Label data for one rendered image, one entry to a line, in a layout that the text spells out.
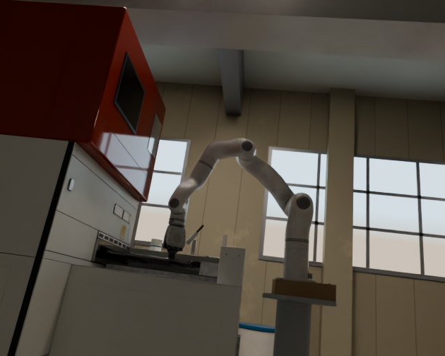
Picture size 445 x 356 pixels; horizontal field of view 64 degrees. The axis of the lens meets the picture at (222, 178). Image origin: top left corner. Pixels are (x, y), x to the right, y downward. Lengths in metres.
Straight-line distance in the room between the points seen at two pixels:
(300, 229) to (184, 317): 0.75
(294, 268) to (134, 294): 0.78
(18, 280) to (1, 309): 0.09
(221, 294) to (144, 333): 0.29
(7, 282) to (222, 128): 3.76
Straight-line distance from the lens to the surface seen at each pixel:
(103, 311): 1.40
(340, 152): 4.54
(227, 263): 1.38
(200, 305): 1.32
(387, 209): 4.60
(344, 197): 4.37
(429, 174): 4.92
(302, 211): 1.76
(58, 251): 1.36
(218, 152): 1.87
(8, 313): 1.32
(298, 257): 1.78
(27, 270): 1.30
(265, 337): 3.55
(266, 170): 1.84
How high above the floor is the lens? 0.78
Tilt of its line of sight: 18 degrees up
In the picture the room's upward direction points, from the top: 8 degrees clockwise
